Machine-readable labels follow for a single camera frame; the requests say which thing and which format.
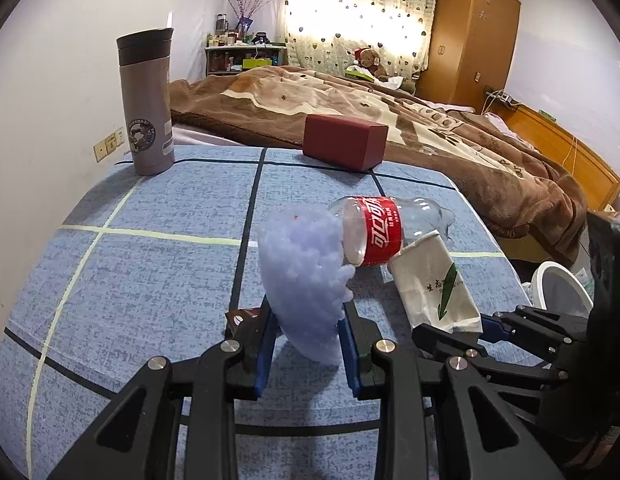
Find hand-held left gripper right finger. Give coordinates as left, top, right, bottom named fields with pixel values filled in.
left=340, top=305, right=566, bottom=480

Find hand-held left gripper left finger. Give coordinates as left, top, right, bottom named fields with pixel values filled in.
left=47, top=295, right=278, bottom=480

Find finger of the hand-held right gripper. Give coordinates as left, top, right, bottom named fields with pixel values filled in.
left=412, top=322, right=546, bottom=386
left=477, top=305, right=591, bottom=356

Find white paper cup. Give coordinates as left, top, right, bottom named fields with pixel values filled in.
left=387, top=230, right=483, bottom=335

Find white trash bin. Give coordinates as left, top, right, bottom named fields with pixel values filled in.
left=531, top=260, right=596, bottom=318

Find brown wrapper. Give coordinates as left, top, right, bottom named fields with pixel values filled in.
left=225, top=309, right=263, bottom=341

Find clear red-label plastic bottle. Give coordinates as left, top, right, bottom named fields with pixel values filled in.
left=330, top=195, right=457, bottom=267

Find blue checked tablecloth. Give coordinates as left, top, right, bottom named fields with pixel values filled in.
left=0, top=145, right=546, bottom=480

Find wooden headboard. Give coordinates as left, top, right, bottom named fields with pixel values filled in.
left=485, top=87, right=620, bottom=211

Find brown printed blanket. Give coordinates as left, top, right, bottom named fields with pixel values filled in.
left=169, top=65, right=588, bottom=268

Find dark red box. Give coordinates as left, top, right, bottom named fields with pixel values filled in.
left=303, top=114, right=389, bottom=172

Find power strip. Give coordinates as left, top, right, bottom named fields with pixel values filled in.
left=482, top=87, right=516, bottom=106

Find pink bed sheet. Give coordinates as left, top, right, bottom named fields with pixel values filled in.
left=171, top=125, right=251, bottom=147

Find grey thermos flask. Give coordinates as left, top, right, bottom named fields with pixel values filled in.
left=116, top=27, right=177, bottom=177

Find brown teddy bear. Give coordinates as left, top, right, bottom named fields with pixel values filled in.
left=352, top=47, right=391, bottom=81

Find wooden wardrobe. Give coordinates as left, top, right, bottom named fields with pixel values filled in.
left=415, top=0, right=522, bottom=111

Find cluttered white shelf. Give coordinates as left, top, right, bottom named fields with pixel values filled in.
left=205, top=42, right=288, bottom=77

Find spotted curtain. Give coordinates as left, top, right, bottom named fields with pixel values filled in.
left=285, top=0, right=438, bottom=73

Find purple decorative branches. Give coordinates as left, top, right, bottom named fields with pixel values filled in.
left=221, top=0, right=285, bottom=21

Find wall outlet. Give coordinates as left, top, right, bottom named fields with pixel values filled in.
left=93, top=130, right=126, bottom=163

